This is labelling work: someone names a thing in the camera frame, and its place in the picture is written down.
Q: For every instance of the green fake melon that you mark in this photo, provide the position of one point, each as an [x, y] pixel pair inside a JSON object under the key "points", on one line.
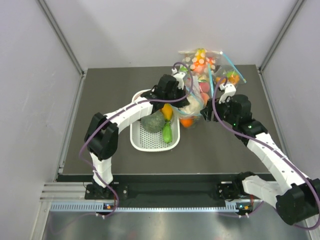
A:
{"points": [[153, 123]]}

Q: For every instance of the small zip bag with oranges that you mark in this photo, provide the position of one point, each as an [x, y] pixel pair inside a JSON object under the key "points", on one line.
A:
{"points": [[232, 74]]}

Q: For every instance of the orange fake tangerine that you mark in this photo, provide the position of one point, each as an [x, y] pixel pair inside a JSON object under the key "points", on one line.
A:
{"points": [[186, 122]]}

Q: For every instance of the grey cable duct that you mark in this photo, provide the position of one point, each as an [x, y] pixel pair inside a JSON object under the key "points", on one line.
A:
{"points": [[101, 207]]}

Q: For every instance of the clear zip bag with vegetables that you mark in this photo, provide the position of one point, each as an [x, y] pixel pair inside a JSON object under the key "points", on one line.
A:
{"points": [[180, 115]]}

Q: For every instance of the green fake cucumber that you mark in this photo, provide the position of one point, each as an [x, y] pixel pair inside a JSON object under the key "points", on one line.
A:
{"points": [[167, 133]]}

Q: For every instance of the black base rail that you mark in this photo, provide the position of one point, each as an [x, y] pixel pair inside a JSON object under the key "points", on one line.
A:
{"points": [[214, 187]]}

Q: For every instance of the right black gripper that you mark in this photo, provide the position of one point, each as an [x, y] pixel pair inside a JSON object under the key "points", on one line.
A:
{"points": [[207, 111]]}

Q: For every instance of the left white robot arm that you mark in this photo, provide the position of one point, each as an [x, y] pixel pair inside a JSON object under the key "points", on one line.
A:
{"points": [[102, 135]]}

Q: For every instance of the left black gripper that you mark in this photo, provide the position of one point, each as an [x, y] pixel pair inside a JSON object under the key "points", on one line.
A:
{"points": [[182, 92]]}

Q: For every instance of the polka dot fruit bag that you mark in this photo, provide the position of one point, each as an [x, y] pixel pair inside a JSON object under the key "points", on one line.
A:
{"points": [[201, 61]]}

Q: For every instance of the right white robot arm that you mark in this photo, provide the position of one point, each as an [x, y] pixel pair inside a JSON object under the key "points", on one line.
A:
{"points": [[293, 195]]}

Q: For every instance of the white fake cauliflower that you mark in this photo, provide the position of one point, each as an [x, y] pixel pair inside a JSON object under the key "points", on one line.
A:
{"points": [[194, 107]]}

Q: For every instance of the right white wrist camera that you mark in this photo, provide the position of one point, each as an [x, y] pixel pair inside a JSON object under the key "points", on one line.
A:
{"points": [[228, 90]]}

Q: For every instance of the yellow orange fake mango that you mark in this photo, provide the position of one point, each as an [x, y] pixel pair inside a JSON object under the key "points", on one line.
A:
{"points": [[167, 112]]}

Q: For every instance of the white perforated plastic basket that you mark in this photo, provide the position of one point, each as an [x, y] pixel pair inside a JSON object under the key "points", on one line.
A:
{"points": [[145, 141]]}

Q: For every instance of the zip bag with dragon fruit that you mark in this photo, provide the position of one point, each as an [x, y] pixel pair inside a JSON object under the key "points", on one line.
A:
{"points": [[201, 89]]}

